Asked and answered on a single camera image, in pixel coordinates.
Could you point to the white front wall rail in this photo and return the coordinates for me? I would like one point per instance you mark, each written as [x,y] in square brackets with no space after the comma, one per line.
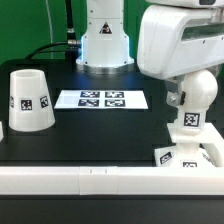
[110,181]

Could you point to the white lamp base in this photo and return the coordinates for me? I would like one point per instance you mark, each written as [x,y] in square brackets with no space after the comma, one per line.
[202,149]

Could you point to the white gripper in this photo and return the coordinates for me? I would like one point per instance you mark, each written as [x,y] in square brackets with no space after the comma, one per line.
[175,40]

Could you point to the white left wall rail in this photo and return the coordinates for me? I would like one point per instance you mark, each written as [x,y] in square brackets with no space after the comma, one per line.
[1,132]

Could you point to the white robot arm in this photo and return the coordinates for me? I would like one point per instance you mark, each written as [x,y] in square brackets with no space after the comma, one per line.
[105,45]

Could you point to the white lamp bulb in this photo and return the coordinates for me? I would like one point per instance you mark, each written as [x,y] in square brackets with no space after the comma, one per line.
[200,89]

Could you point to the white lamp shade cone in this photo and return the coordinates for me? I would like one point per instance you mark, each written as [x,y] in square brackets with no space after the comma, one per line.
[30,107]

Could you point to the white marker sheet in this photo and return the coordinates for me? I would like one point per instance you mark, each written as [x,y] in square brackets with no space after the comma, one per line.
[101,99]

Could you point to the white wall rail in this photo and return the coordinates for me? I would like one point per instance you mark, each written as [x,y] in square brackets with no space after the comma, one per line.
[110,181]
[1,132]

